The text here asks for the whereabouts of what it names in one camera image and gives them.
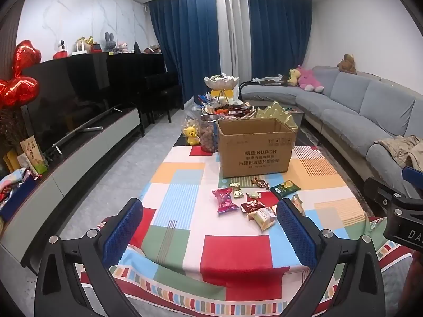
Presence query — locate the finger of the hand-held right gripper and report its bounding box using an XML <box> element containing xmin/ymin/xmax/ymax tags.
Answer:
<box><xmin>364</xmin><ymin>177</ymin><xmax>397</xmax><ymax>210</ymax></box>
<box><xmin>401</xmin><ymin>166</ymin><xmax>423</xmax><ymax>189</ymax></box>

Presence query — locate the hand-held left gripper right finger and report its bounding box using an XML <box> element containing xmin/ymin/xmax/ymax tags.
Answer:
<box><xmin>276</xmin><ymin>199</ymin><xmax>388</xmax><ymax>317</ymax></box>

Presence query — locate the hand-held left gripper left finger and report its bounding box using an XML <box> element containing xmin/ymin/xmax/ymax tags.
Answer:
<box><xmin>34</xmin><ymin>198</ymin><xmax>144</xmax><ymax>317</ymax></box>

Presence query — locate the clear cream snack packet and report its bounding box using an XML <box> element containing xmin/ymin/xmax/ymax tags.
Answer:
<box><xmin>247</xmin><ymin>206</ymin><xmax>276</xmax><ymax>231</ymax></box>

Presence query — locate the green cracker packet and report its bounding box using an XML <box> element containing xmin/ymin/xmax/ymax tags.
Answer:
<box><xmin>270</xmin><ymin>180</ymin><xmax>301</xmax><ymax>200</ymax></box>

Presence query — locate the red snack packet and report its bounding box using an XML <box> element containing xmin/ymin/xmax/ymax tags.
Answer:
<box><xmin>240</xmin><ymin>200</ymin><xmax>265</xmax><ymax>213</ymax></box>

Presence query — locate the gold candy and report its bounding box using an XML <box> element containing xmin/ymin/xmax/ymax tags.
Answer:
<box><xmin>229</xmin><ymin>182</ymin><xmax>245</xmax><ymax>199</ymax></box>

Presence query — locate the pink snack packet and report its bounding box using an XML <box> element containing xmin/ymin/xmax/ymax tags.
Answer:
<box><xmin>211</xmin><ymin>187</ymin><xmax>240</xmax><ymax>216</ymax></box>

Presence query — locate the brown cardboard box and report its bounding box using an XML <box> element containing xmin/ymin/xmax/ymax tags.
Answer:
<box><xmin>217</xmin><ymin>118</ymin><xmax>296</xmax><ymax>179</ymax></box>

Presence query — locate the pile of assorted snacks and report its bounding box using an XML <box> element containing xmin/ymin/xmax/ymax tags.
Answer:
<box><xmin>208</xmin><ymin>103</ymin><xmax>254</xmax><ymax>118</ymax></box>

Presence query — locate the beige jacket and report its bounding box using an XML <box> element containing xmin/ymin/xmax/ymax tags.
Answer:
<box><xmin>373</xmin><ymin>135</ymin><xmax>423</xmax><ymax>172</ymax></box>

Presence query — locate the colourful patchwork tablecloth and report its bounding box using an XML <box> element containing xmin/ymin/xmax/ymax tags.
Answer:
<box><xmin>74</xmin><ymin>145</ymin><xmax>413</xmax><ymax>317</ymax></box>

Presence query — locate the grey sectional sofa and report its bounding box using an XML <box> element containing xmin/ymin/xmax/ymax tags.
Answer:
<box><xmin>240</xmin><ymin>65</ymin><xmax>423</xmax><ymax>202</ymax></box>

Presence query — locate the blue storage box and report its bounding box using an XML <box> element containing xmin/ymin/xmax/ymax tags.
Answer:
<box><xmin>0</xmin><ymin>168</ymin><xmax>38</xmax><ymax>222</ymax></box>

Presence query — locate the grey storage bin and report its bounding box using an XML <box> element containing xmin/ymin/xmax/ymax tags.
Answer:
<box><xmin>284</xmin><ymin>106</ymin><xmax>306</xmax><ymax>120</ymax></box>

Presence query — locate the brown paper food bag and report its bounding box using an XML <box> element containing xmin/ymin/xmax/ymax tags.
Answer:
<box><xmin>19</xmin><ymin>135</ymin><xmax>48</xmax><ymax>176</ymax></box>

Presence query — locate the yellow bear plush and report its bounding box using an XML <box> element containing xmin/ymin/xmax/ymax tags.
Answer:
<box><xmin>183</xmin><ymin>125</ymin><xmax>200</xmax><ymax>146</ymax></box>

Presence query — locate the brown plush toy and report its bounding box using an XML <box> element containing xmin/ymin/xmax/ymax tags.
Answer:
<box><xmin>337</xmin><ymin>54</ymin><xmax>357</xmax><ymax>75</ymax></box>

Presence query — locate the clear jar of nuts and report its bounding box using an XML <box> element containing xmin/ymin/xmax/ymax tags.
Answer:
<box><xmin>199</xmin><ymin>114</ymin><xmax>220</xmax><ymax>153</ymax></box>

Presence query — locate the clear plastic bag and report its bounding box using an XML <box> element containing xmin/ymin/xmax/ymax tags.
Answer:
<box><xmin>180</xmin><ymin>109</ymin><xmax>203</xmax><ymax>146</ymax></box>

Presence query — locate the pink plush toy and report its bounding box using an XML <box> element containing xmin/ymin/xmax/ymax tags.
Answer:
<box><xmin>296</xmin><ymin>66</ymin><xmax>324</xmax><ymax>93</ymax></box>

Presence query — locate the large black television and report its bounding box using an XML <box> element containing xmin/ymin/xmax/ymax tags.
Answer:
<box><xmin>20</xmin><ymin>53</ymin><xmax>123</xmax><ymax>154</ymax></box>

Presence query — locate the dried branch bouquet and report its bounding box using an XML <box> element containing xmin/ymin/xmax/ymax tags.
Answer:
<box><xmin>0</xmin><ymin>104</ymin><xmax>29</xmax><ymax>159</ymax></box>

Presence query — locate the crumpled patterned cloth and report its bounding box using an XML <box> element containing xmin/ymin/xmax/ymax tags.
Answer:
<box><xmin>251</xmin><ymin>75</ymin><xmax>289</xmax><ymax>87</ymax></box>

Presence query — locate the black upright piano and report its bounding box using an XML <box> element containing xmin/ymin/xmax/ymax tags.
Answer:
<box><xmin>106</xmin><ymin>52</ymin><xmax>186</xmax><ymax>136</ymax></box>

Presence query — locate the white tiered snack stand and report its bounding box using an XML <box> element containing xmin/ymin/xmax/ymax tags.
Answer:
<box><xmin>201</xmin><ymin>72</ymin><xmax>258</xmax><ymax>121</ymax></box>

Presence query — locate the red heart balloon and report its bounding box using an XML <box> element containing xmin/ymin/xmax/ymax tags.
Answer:
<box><xmin>0</xmin><ymin>77</ymin><xmax>40</xmax><ymax>108</ymax></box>
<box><xmin>12</xmin><ymin>40</ymin><xmax>42</xmax><ymax>76</ymax></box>

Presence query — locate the white router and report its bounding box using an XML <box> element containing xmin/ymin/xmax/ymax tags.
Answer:
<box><xmin>72</xmin><ymin>40</ymin><xmax>91</xmax><ymax>56</ymax></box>

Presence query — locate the blue curtain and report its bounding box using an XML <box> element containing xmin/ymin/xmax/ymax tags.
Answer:
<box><xmin>147</xmin><ymin>0</ymin><xmax>220</xmax><ymax>106</ymax></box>
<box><xmin>246</xmin><ymin>0</ymin><xmax>313</xmax><ymax>86</ymax></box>

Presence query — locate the red white robot toy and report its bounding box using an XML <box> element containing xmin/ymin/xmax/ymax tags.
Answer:
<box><xmin>53</xmin><ymin>39</ymin><xmax>68</xmax><ymax>60</ymax></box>

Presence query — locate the white sheer curtain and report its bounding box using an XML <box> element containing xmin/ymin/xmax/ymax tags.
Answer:
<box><xmin>215</xmin><ymin>0</ymin><xmax>248</xmax><ymax>86</ymax></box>

